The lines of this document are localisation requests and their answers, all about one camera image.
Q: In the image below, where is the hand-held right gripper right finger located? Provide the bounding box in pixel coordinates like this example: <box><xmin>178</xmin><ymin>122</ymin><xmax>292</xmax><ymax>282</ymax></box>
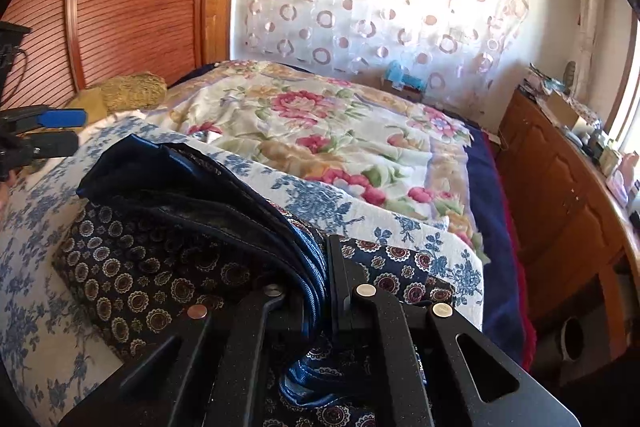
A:
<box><xmin>327</xmin><ymin>233</ymin><xmax>582</xmax><ymax>427</ymax></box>

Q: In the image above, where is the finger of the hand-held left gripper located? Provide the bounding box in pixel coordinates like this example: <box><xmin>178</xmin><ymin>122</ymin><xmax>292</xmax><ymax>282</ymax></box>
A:
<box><xmin>20</xmin><ymin>106</ymin><xmax>89</xmax><ymax>130</ymax></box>
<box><xmin>30</xmin><ymin>130</ymin><xmax>81</xmax><ymax>159</ymax></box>

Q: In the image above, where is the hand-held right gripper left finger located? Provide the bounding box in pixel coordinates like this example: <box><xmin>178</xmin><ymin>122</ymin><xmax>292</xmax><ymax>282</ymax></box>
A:
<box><xmin>59</xmin><ymin>283</ymin><xmax>288</xmax><ymax>427</ymax></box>

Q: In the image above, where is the navy medallion print garment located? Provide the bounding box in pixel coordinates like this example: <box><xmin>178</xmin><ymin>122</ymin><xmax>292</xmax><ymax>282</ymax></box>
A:
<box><xmin>51</xmin><ymin>133</ymin><xmax>457</xmax><ymax>427</ymax></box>

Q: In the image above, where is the yellow pillow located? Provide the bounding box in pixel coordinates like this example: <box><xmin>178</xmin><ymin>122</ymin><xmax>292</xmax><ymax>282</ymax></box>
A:
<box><xmin>67</xmin><ymin>73</ymin><xmax>169</xmax><ymax>116</ymax></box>

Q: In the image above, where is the blue and white floral blanket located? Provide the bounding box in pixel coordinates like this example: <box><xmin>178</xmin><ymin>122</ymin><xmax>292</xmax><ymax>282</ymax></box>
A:
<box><xmin>0</xmin><ymin>116</ymin><xmax>486</xmax><ymax>427</ymax></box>

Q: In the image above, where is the navy blanket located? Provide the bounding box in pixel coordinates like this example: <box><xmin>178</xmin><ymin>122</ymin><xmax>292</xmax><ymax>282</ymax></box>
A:
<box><xmin>462</xmin><ymin>119</ymin><xmax>532</xmax><ymax>370</ymax></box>

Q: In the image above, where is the teal tissue pack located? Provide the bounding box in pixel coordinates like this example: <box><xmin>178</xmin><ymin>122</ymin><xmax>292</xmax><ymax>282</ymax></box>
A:
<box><xmin>385</xmin><ymin>60</ymin><xmax>426</xmax><ymax>91</ymax></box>

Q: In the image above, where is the dark round pot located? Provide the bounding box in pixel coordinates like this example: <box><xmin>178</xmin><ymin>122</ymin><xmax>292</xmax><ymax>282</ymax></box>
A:
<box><xmin>559</xmin><ymin>316</ymin><xmax>587</xmax><ymax>362</ymax></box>

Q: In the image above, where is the wooden cabinet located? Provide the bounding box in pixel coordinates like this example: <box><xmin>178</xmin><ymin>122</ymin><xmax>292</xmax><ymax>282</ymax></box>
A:
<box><xmin>496</xmin><ymin>86</ymin><xmax>640</xmax><ymax>360</ymax></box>

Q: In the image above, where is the open cardboard box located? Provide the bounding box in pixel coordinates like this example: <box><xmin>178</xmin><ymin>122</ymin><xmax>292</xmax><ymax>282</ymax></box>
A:
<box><xmin>541</xmin><ymin>91</ymin><xmax>587</xmax><ymax>128</ymax></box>

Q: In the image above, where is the pile of packets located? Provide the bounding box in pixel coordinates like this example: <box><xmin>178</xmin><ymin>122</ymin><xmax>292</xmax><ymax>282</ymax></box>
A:
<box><xmin>521</xmin><ymin>63</ymin><xmax>567</xmax><ymax>96</ymax></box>

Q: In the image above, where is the pink bottle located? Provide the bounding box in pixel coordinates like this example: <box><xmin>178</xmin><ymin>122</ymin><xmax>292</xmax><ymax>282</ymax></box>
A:
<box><xmin>616</xmin><ymin>153</ymin><xmax>637</xmax><ymax>195</ymax></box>

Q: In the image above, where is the white side curtain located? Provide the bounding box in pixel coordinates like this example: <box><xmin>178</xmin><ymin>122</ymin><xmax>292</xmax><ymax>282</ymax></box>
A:
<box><xmin>570</xmin><ymin>0</ymin><xmax>608</xmax><ymax>120</ymax></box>

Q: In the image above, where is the black cable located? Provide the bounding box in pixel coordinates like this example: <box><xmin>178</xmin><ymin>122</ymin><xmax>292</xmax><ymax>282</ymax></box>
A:
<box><xmin>4</xmin><ymin>48</ymin><xmax>29</xmax><ymax>104</ymax></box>

